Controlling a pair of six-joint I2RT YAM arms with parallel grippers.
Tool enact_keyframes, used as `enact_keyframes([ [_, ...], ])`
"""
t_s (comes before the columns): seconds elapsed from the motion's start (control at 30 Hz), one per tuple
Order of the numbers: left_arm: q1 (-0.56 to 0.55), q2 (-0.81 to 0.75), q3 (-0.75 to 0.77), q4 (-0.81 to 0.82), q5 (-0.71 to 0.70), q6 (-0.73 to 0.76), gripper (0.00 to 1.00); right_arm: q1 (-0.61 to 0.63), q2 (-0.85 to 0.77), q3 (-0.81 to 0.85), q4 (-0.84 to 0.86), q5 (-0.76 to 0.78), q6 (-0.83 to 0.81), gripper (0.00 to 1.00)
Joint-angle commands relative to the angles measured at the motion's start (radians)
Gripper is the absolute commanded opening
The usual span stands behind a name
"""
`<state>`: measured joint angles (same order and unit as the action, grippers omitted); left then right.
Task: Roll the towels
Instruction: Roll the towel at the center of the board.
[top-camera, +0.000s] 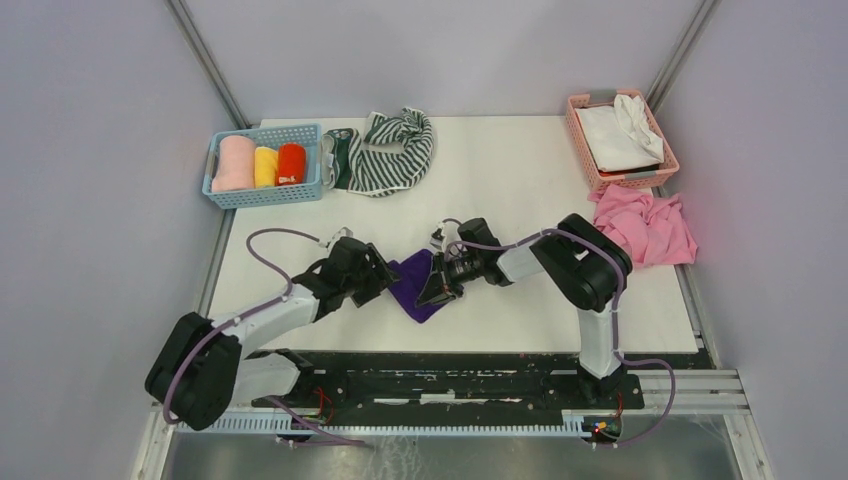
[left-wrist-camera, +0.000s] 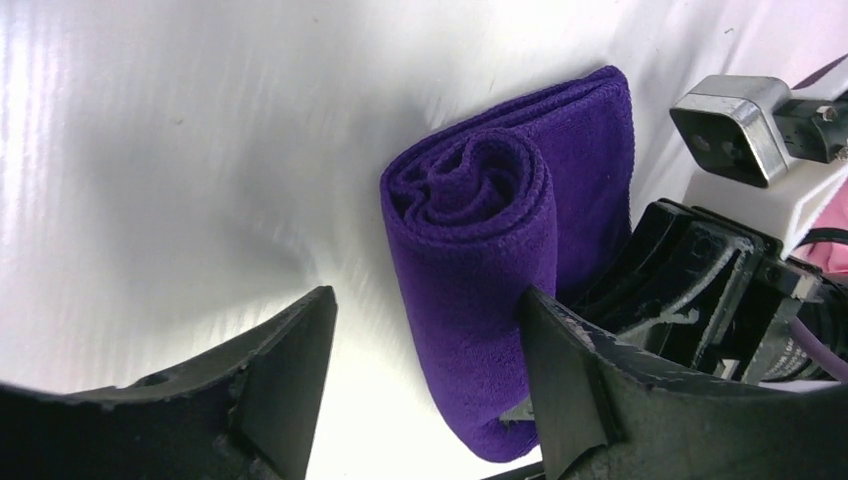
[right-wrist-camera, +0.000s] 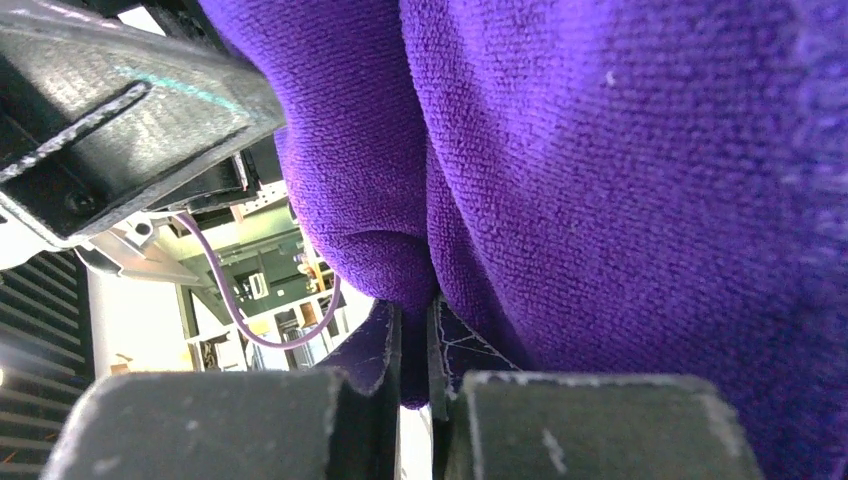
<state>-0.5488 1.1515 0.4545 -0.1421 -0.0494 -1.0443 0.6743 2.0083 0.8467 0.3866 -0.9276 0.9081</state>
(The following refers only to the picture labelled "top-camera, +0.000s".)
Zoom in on pink rolled towel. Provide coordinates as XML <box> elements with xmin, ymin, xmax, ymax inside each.
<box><xmin>211</xmin><ymin>135</ymin><xmax>256</xmax><ymax>193</ymax></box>

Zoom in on white folded cloth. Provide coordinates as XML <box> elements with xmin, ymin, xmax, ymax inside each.
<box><xmin>576</xmin><ymin>94</ymin><xmax>664</xmax><ymax>173</ymax></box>

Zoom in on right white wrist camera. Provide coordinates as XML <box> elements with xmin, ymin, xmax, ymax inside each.
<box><xmin>429</xmin><ymin>224</ymin><xmax>450</xmax><ymax>252</ymax></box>

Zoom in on purple towel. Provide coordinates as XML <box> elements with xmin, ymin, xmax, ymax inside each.
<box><xmin>388</xmin><ymin>249</ymin><xmax>442</xmax><ymax>324</ymax></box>

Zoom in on pink crumpled towel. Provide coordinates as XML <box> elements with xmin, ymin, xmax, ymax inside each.
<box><xmin>588</xmin><ymin>185</ymin><xmax>698</xmax><ymax>269</ymax></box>

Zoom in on aluminium frame rails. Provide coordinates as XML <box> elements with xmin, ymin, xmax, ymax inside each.
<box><xmin>129</xmin><ymin>198</ymin><xmax>773</xmax><ymax>480</ymax></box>

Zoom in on pink plastic basket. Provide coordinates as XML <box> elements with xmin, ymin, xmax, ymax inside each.
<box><xmin>565</xmin><ymin>89</ymin><xmax>680</xmax><ymax>191</ymax></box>

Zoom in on green white striped towel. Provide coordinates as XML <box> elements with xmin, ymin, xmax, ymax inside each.
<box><xmin>347</xmin><ymin>107</ymin><xmax>436</xmax><ymax>198</ymax></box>

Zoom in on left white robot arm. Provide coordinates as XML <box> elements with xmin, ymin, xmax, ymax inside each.
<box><xmin>144</xmin><ymin>237</ymin><xmax>399</xmax><ymax>431</ymax></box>

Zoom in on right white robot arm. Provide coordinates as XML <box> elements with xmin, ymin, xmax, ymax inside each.
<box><xmin>413</xmin><ymin>214</ymin><xmax>633</xmax><ymax>408</ymax></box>

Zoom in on blue plastic basket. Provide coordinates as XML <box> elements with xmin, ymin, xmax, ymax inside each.
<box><xmin>201</xmin><ymin>123</ymin><xmax>323</xmax><ymax>210</ymax></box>

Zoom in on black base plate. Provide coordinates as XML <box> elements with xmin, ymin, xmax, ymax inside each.
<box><xmin>247</xmin><ymin>350</ymin><xmax>712</xmax><ymax>427</ymax></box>

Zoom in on red rolled towel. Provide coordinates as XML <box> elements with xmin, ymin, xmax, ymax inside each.
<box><xmin>276</xmin><ymin>143</ymin><xmax>307</xmax><ymax>186</ymax></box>

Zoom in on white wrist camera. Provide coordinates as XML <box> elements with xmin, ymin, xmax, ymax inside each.
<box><xmin>429</xmin><ymin>224</ymin><xmax>450</xmax><ymax>252</ymax></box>
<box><xmin>324</xmin><ymin>227</ymin><xmax>353</xmax><ymax>251</ymax></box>

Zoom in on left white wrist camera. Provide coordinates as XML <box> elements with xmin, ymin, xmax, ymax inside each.
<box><xmin>324</xmin><ymin>227</ymin><xmax>353</xmax><ymax>251</ymax></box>

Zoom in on yellow rolled towel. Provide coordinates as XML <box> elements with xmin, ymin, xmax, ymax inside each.
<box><xmin>254</xmin><ymin>146</ymin><xmax>278</xmax><ymax>189</ymax></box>

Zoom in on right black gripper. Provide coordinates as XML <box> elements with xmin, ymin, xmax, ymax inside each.
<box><xmin>418</xmin><ymin>251</ymin><xmax>483</xmax><ymax>309</ymax></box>

